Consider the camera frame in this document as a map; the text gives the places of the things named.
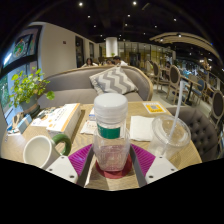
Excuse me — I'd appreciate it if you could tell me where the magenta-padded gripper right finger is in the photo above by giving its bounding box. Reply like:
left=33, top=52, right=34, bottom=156
left=129, top=143, right=179, bottom=188

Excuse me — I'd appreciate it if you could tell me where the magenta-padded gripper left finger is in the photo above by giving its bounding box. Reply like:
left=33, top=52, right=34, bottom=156
left=45, top=143, right=96, bottom=188

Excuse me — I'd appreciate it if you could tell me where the clear bottle with white cap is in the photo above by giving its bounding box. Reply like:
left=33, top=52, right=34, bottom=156
left=92, top=92, right=131, bottom=173

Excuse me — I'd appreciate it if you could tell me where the clear plastic cup with straw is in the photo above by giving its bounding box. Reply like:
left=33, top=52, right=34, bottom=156
left=147, top=79, right=192, bottom=160

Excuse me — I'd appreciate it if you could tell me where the white paper napkin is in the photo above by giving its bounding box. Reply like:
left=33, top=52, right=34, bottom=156
left=129, top=115, right=155, bottom=142

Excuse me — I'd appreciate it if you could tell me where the flat round red coaster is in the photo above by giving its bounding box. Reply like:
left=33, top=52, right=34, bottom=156
left=95, top=153, right=133, bottom=180

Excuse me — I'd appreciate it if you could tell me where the white and orange tissue box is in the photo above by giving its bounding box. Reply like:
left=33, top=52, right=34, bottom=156
left=45, top=102, right=82, bottom=139

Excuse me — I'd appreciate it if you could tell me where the white printed paper slip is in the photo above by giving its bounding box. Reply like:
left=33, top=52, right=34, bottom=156
left=79, top=108, right=98, bottom=136

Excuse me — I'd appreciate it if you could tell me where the grey tufted armchair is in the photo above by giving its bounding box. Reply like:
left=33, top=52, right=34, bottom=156
left=166, top=105, right=219, bottom=163

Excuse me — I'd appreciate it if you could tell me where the white printed leaflet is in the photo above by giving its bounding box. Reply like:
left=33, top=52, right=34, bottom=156
left=29, top=106, right=68, bottom=128

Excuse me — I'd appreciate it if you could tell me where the blue tissue pack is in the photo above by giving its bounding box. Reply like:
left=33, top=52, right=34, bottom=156
left=6, top=113, right=33, bottom=134

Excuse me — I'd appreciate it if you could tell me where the yellow square table sticker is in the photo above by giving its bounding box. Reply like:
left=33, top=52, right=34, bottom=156
left=142, top=101, right=168, bottom=115

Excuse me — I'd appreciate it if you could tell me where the spotted beige pouch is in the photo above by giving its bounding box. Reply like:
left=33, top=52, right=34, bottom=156
left=12, top=113, right=24, bottom=129

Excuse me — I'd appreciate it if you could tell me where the grey curved sofa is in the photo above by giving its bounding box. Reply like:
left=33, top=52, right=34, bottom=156
left=36, top=64, right=154, bottom=109

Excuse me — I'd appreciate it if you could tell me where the green potted plant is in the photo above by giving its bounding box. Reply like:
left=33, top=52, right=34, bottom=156
left=9, top=68, right=56, bottom=118

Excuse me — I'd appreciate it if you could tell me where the group of round-backed chairs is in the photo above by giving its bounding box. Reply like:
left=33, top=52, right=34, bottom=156
left=146, top=59, right=224, bottom=128

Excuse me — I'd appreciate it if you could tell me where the grey chevron cushion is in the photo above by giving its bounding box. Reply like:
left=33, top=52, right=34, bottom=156
left=88, top=65, right=139, bottom=96

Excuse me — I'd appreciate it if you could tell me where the round window poster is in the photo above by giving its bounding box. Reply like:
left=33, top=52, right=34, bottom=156
left=3, top=26, right=41, bottom=64

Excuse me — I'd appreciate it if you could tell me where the white round pillar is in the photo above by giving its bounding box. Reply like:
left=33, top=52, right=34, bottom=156
left=105, top=36, right=119, bottom=58

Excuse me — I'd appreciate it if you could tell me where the group of ceiling spotlights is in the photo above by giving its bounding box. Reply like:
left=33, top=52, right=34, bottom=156
left=77, top=1, right=183, bottom=39

